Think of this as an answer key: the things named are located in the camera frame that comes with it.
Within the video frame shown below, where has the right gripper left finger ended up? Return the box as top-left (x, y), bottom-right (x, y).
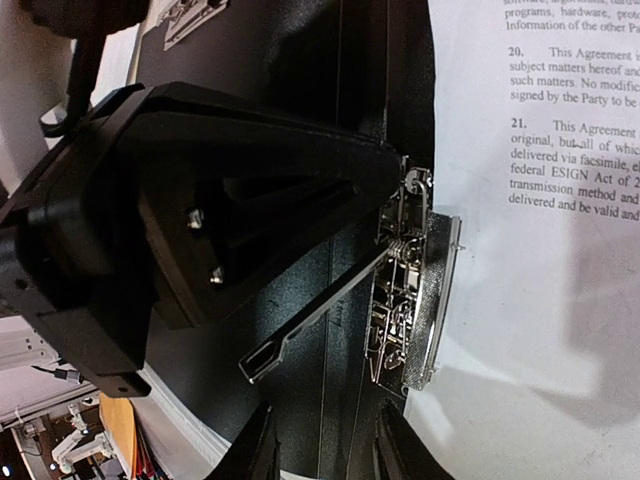
top-left (206, 402), bottom-right (280, 480)

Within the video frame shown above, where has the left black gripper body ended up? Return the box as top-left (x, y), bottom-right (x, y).
top-left (0, 82), bottom-right (166, 399)

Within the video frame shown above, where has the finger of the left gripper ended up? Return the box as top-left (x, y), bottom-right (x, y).
top-left (85, 82), bottom-right (401, 330)

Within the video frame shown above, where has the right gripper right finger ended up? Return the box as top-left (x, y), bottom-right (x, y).
top-left (372, 402), bottom-right (454, 480)

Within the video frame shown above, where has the black file folder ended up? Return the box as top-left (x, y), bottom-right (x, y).
top-left (136, 1), bottom-right (434, 479)

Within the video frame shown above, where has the printed paper stack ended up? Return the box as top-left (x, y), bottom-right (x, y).
top-left (0, 24), bottom-right (146, 201)

